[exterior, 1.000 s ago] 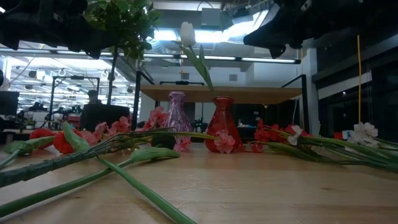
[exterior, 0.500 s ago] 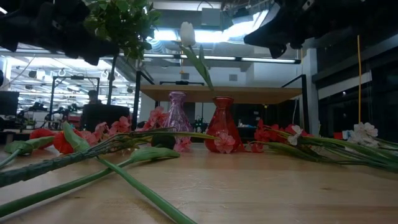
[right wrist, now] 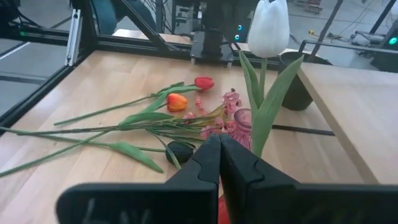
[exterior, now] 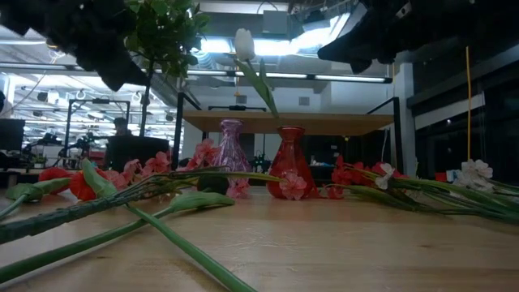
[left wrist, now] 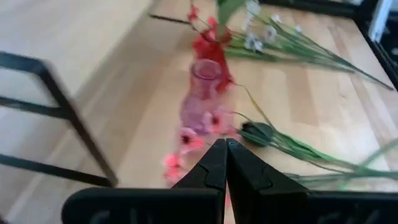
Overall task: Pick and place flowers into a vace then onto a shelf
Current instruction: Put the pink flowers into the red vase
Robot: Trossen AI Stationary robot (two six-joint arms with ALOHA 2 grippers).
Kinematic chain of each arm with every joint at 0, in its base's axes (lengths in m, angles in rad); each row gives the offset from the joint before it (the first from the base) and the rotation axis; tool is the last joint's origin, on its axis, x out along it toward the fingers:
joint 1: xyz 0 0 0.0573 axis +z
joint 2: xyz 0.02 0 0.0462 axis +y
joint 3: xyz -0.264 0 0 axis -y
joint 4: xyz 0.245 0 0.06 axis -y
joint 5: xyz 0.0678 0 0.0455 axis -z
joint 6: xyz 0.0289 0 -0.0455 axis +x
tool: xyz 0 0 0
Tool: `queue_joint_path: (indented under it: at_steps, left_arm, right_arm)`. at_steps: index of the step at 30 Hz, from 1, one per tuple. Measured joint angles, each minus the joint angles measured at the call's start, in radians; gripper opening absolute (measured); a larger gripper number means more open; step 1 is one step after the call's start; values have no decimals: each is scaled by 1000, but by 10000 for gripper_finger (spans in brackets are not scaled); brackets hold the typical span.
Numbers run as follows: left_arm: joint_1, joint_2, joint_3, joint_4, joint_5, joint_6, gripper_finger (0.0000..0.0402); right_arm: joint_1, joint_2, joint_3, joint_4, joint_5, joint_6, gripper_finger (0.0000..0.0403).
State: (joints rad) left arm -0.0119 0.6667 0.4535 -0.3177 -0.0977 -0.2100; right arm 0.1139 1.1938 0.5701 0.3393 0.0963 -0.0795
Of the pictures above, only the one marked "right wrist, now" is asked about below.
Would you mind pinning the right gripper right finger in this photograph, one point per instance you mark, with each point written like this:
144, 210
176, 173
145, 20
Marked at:
280, 202

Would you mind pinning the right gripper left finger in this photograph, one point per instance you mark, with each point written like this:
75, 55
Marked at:
186, 202

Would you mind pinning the red glass vase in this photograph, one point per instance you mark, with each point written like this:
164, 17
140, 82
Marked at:
223, 214

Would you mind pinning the dark purple tulip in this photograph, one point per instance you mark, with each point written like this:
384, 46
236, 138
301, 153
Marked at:
180, 152

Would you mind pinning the orange tulip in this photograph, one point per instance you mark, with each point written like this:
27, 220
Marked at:
176, 102

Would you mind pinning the pink blossom spray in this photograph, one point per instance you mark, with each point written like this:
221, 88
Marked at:
230, 101

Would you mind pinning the red tulip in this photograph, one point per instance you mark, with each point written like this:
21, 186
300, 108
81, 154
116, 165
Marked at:
203, 83

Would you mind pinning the white tulip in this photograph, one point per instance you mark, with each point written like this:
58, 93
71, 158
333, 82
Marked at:
269, 28

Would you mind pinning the wooden shelf with black legs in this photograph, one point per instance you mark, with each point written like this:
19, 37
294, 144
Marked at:
357, 109

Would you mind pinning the purple glass vase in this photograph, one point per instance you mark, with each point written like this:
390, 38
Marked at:
243, 124

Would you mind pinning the green potted tree, black pot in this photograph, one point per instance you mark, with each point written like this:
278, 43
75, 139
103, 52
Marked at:
297, 93

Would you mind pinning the black control box with light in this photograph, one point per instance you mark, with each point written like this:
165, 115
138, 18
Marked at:
385, 56
242, 32

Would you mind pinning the black aluminium table frame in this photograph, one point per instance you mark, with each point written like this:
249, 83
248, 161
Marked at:
140, 43

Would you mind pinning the silver frame bracket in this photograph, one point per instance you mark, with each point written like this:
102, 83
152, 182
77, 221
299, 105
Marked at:
74, 37

